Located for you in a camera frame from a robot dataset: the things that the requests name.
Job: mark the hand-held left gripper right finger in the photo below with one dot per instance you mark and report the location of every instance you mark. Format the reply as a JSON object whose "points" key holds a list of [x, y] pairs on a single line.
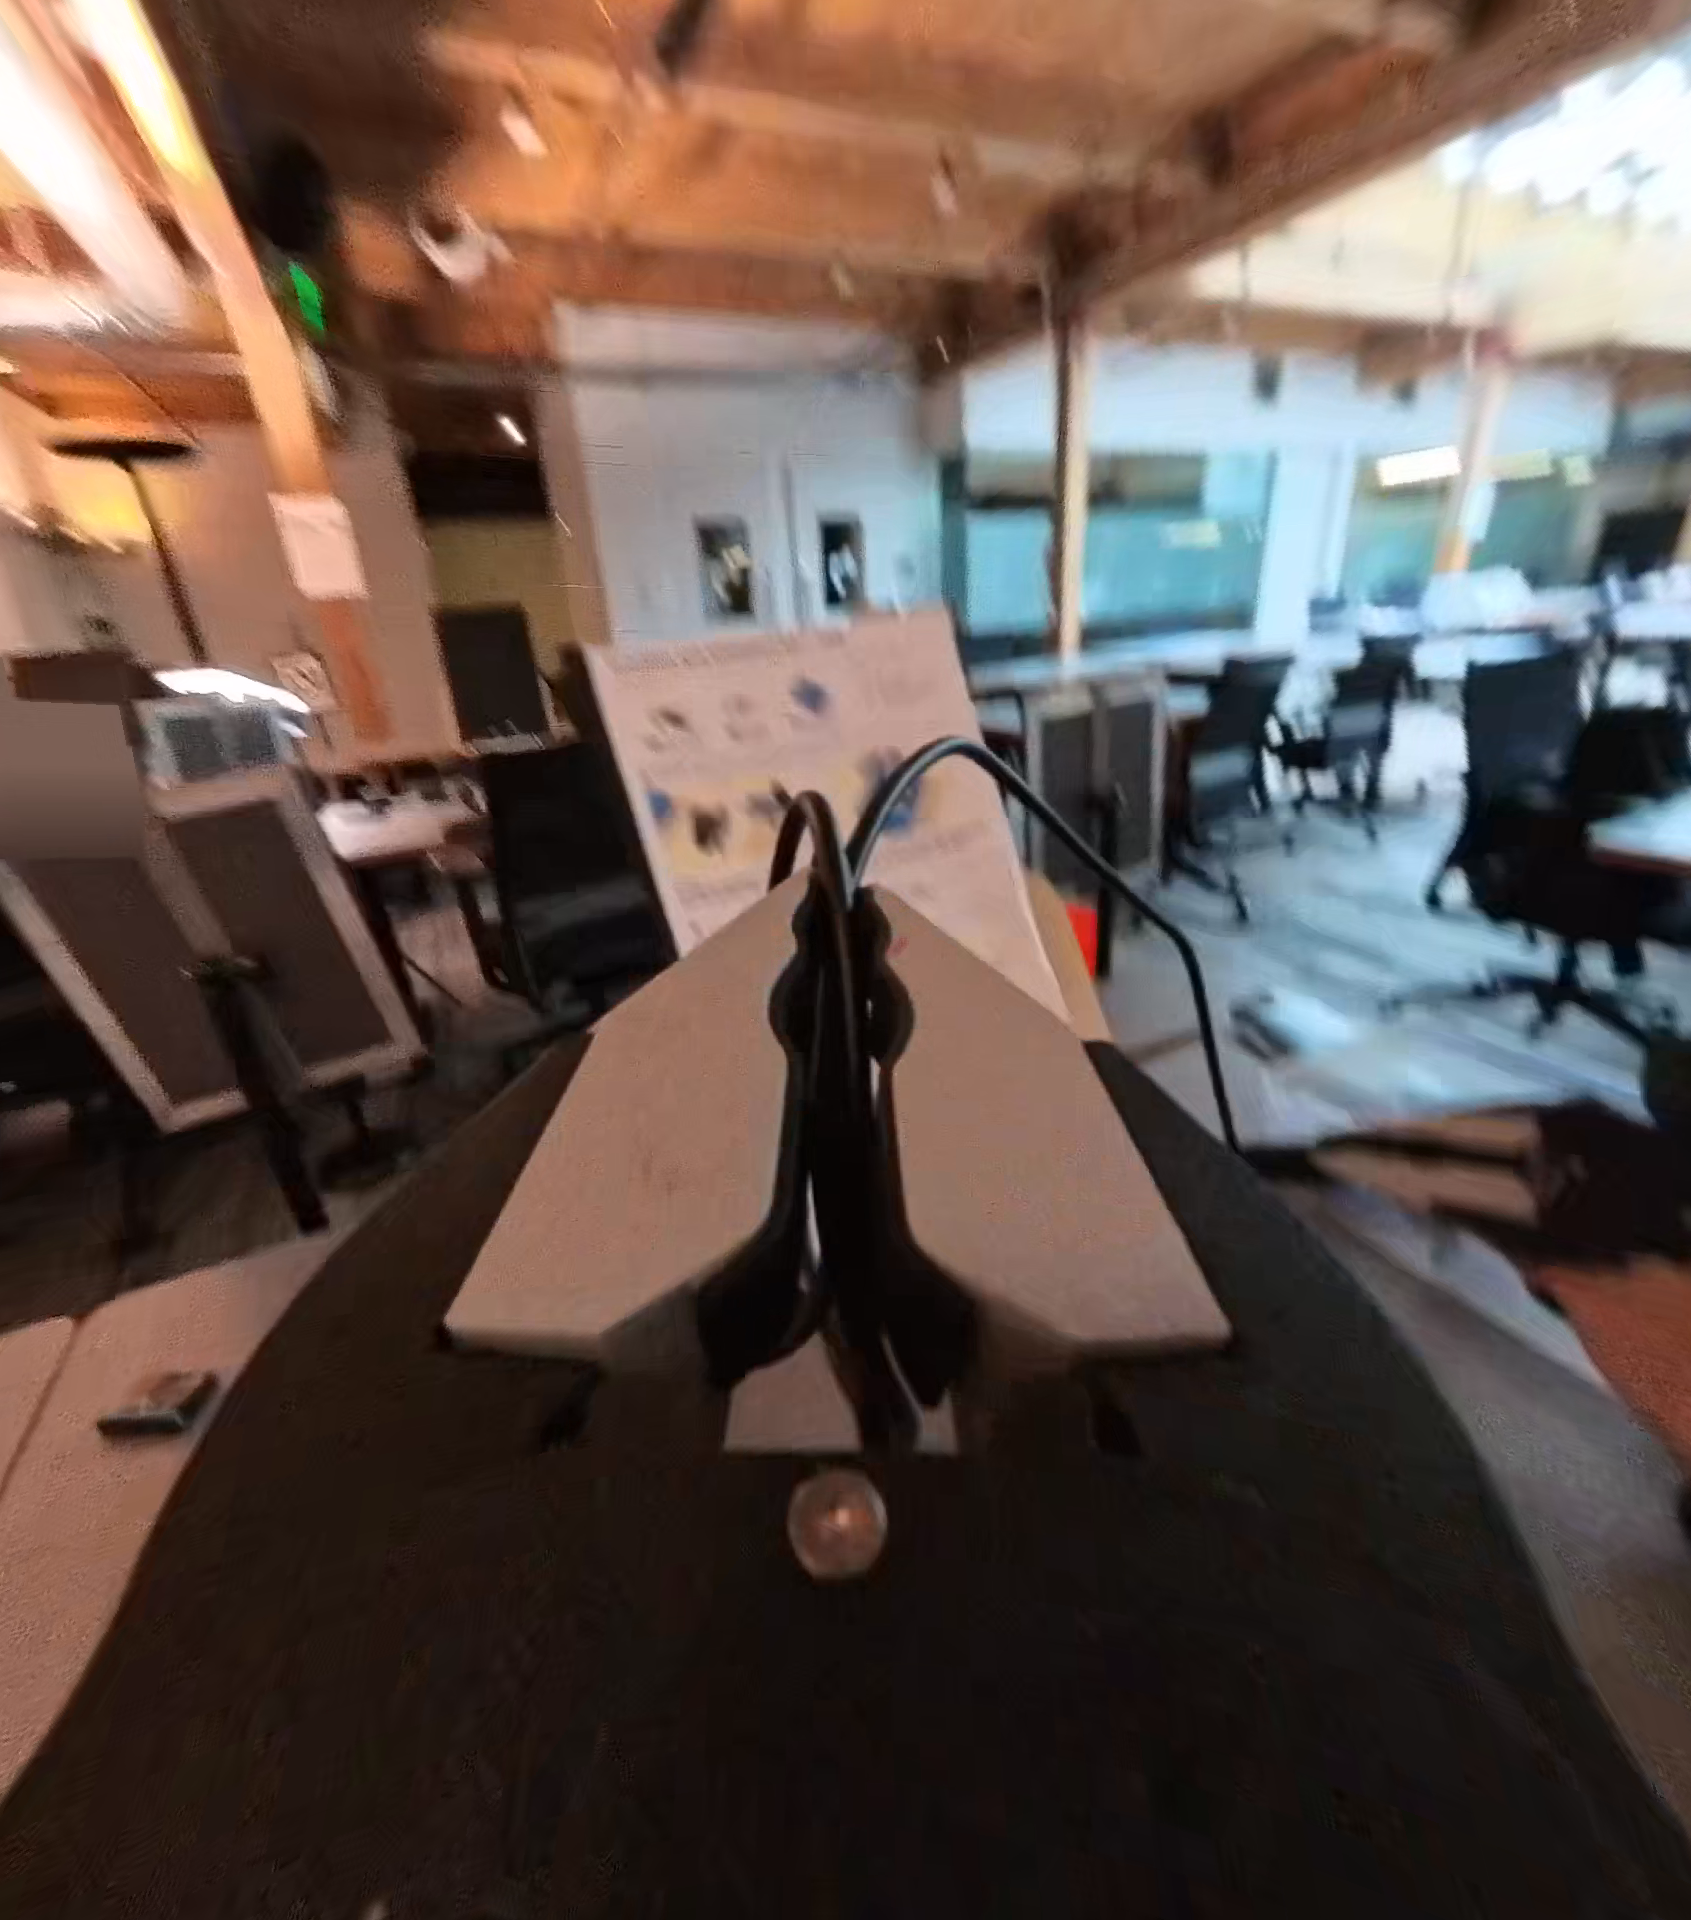
{"points": [[1039, 1185]]}

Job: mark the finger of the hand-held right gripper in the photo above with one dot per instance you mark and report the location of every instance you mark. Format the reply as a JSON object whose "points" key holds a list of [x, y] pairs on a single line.
{"points": [[1445, 1136], [1459, 1193]]}

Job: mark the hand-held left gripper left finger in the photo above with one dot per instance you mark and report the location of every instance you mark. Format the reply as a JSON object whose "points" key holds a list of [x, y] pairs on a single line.
{"points": [[635, 1170]]}

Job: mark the person's right forearm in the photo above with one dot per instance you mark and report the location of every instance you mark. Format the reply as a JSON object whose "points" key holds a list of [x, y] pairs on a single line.
{"points": [[1685, 1380]]}

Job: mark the instruction sheet on stand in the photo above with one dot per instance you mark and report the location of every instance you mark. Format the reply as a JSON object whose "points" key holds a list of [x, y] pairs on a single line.
{"points": [[1061, 961]]}

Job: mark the black office chair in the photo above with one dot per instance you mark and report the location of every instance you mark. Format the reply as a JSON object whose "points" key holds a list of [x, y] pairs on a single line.
{"points": [[559, 871], [1363, 721], [1235, 750], [1535, 781]]}

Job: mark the grey cabinet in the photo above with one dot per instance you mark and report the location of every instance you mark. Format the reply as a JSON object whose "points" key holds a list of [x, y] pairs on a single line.
{"points": [[1099, 765]]}

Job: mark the marker sign on tripod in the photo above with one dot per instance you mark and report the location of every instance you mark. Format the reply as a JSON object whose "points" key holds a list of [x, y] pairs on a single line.
{"points": [[260, 930]]}

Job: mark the small black adapter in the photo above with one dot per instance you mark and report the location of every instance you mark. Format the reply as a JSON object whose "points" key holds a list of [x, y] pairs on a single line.
{"points": [[154, 1403]]}

